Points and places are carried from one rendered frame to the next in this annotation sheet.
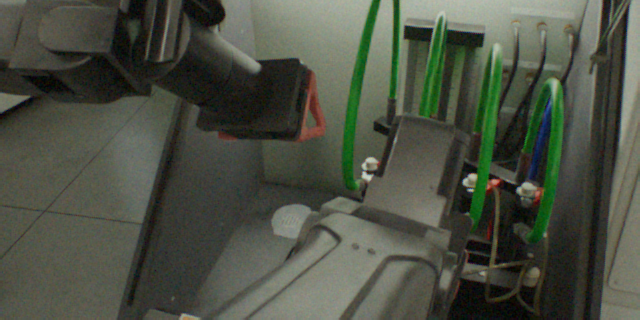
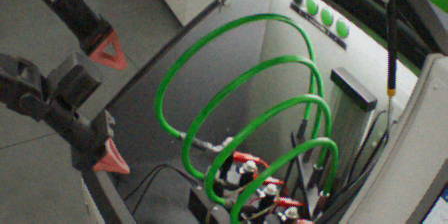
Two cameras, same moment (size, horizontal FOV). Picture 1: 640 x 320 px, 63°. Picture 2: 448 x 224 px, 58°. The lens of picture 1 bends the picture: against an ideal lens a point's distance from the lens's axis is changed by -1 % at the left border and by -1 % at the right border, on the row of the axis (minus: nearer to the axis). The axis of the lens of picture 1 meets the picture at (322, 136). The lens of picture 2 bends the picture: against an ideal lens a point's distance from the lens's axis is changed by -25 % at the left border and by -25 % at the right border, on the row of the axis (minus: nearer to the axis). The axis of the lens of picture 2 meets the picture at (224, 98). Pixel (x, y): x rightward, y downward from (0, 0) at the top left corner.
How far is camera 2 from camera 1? 0.63 m
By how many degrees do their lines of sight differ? 32
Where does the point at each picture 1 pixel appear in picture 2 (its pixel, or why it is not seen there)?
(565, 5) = not seen: hidden behind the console
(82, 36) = not seen: outside the picture
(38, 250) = not seen: hidden behind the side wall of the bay
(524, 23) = (395, 111)
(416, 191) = (55, 79)
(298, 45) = (285, 50)
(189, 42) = not seen: outside the picture
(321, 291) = not seen: outside the picture
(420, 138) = (68, 62)
